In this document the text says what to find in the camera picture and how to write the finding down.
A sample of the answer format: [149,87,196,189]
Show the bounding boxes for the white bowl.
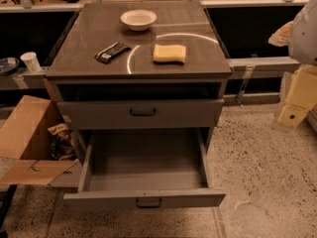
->
[120,10,157,32]

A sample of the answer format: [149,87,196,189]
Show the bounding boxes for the brown cardboard box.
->
[0,95,81,187]

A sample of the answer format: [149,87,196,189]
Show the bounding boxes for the yellow sponge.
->
[154,45,186,63]

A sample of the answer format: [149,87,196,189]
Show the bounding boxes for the open grey lower drawer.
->
[64,128,225,211]

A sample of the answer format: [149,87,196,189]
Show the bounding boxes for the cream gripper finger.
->
[277,105,308,128]

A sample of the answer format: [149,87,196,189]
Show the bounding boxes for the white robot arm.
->
[268,0,317,131]

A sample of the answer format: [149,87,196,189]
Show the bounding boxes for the snack bags in box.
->
[48,123,77,161]

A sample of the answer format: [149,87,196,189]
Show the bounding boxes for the white paper cup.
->
[21,52,41,72]

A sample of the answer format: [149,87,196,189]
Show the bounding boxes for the grey drawer cabinet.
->
[46,1,233,211]

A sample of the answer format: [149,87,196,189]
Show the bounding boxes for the black snack bar wrapper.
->
[95,42,130,63]

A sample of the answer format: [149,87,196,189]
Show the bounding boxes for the dark round lid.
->
[0,58,20,76]

